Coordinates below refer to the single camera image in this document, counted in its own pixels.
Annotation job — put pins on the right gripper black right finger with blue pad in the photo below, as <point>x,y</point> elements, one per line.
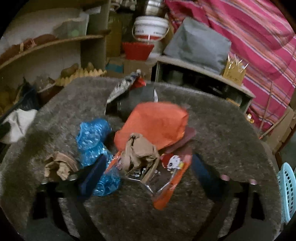
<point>249,222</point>

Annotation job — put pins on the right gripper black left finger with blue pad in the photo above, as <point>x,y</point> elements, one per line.
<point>46,221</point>

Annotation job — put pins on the orange cartoon snack wrapper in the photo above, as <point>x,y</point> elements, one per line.
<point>159,182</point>

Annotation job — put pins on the blue plastic bag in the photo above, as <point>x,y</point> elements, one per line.
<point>90,145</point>

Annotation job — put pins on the grey shaggy table rug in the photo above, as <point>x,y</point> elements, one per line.
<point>224,138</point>

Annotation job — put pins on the light blue plastic basket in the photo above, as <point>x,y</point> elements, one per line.
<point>286,182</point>

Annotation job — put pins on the small crumpled brown paper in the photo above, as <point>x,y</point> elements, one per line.
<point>59,167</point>

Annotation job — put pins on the white cloth rag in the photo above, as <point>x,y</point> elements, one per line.
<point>19,120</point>

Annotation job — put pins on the crumpled brown paper ball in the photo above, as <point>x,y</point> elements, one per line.
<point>139,153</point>

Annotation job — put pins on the bamboo chopstick holder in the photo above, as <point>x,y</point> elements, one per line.
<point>235,70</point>

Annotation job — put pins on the yellow egg tray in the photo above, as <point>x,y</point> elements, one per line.
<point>64,81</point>

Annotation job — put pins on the low wooden shelf table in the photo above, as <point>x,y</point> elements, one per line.
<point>181,73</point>

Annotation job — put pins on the black white snack wrapper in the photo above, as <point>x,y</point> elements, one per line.
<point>130,82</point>

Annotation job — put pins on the grey fabric bag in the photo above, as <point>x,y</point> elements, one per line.
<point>198,44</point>

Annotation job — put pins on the red striped cloth curtain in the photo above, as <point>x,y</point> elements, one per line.
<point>262,38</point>

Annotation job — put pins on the red plastic basin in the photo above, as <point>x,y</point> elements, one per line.
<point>137,50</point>

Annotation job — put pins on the white plastic bucket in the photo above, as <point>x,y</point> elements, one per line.
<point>150,28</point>

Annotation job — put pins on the steel cooking pot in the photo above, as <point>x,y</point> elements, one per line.
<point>154,8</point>

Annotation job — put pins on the wooden wall shelf unit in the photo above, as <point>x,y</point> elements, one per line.
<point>45,39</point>

